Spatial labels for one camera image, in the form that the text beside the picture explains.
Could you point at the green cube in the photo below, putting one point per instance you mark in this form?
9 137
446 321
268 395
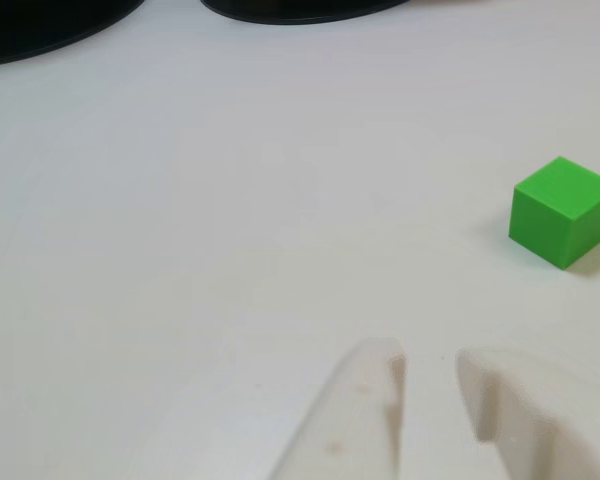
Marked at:
555 210

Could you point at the black round stand base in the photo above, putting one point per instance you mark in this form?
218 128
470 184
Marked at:
40 25
300 9

